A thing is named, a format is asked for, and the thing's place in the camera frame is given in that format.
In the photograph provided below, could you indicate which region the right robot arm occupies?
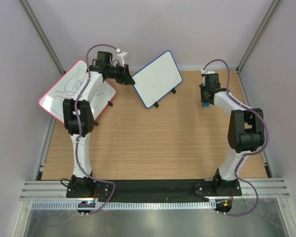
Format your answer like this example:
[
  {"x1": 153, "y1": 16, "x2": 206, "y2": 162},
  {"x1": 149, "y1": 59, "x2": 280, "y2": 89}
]
[{"x1": 199, "y1": 70, "x2": 265, "y2": 196}]

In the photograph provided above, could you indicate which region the pink framed whiteboard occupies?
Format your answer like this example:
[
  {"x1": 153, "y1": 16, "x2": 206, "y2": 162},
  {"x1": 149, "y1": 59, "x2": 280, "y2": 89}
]
[{"x1": 38, "y1": 60, "x2": 116, "y2": 123}]

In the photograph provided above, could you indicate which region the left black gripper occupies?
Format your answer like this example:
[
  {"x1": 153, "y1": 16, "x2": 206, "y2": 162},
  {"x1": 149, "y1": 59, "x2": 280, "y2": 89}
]
[{"x1": 108, "y1": 64, "x2": 136, "y2": 86}]

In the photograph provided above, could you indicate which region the blue framed whiteboard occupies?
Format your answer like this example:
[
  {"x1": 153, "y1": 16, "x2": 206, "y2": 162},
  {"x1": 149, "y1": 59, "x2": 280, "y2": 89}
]
[{"x1": 132, "y1": 50, "x2": 183, "y2": 109}]

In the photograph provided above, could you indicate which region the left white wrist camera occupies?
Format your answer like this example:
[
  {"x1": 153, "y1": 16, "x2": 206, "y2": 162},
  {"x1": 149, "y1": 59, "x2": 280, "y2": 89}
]
[{"x1": 116, "y1": 48, "x2": 129, "y2": 67}]

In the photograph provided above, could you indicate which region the right corner aluminium post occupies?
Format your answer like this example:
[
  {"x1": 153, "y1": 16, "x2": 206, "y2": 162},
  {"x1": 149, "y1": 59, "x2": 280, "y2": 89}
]
[{"x1": 236, "y1": 0, "x2": 283, "y2": 74}]

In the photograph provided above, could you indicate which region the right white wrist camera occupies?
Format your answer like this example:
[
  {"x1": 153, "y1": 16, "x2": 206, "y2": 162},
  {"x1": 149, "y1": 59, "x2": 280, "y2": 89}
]
[{"x1": 200, "y1": 70, "x2": 215, "y2": 77}]

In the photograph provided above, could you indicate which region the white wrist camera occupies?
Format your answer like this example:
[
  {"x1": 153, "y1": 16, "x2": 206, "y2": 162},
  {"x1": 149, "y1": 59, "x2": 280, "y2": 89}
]
[
  {"x1": 200, "y1": 70, "x2": 215, "y2": 77},
  {"x1": 116, "y1": 48, "x2": 129, "y2": 67}
]

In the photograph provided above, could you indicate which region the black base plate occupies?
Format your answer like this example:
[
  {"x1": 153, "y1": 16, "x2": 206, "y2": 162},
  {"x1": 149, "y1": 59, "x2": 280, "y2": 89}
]
[{"x1": 65, "y1": 176, "x2": 242, "y2": 202}]

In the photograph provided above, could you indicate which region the left corner aluminium post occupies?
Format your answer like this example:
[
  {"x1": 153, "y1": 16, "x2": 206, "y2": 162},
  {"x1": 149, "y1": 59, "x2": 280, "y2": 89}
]
[{"x1": 19, "y1": 0, "x2": 66, "y2": 75}]

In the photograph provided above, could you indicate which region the aluminium rail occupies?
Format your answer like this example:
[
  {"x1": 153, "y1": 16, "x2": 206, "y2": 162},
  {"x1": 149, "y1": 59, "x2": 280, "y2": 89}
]
[{"x1": 19, "y1": 178, "x2": 290, "y2": 200}]

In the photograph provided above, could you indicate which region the pink board wire stand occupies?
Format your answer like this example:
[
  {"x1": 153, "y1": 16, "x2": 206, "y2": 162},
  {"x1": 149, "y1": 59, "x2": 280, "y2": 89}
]
[{"x1": 94, "y1": 101, "x2": 113, "y2": 126}]

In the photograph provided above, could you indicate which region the slotted cable duct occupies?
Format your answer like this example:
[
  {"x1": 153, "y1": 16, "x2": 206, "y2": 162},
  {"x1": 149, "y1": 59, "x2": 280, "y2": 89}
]
[{"x1": 31, "y1": 200, "x2": 216, "y2": 211}]

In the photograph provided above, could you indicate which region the blue board wire stand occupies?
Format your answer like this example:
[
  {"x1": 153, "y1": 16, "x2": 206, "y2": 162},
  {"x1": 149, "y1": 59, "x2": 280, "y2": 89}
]
[{"x1": 153, "y1": 88, "x2": 176, "y2": 108}]

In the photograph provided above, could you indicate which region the corner aluminium post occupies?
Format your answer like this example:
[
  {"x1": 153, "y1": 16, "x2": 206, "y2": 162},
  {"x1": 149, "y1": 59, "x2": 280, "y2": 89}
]
[
  {"x1": 19, "y1": 0, "x2": 66, "y2": 75},
  {"x1": 236, "y1": 0, "x2": 283, "y2": 74}
]

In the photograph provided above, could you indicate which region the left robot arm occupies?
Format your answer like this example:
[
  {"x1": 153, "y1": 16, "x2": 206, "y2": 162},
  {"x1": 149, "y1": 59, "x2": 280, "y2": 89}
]
[{"x1": 63, "y1": 50, "x2": 135, "y2": 198}]

